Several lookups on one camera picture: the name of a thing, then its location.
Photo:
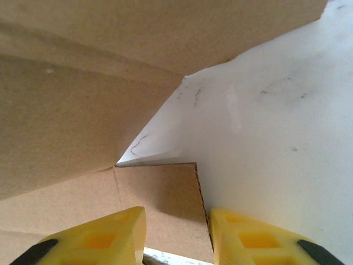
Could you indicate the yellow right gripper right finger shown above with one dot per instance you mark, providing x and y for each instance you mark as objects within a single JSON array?
[{"x": 248, "y": 243}]

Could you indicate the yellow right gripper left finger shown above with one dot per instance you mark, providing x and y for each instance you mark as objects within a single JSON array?
[{"x": 110, "y": 240}]

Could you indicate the brown cardboard box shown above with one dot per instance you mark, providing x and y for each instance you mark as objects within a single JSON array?
[{"x": 69, "y": 110}]

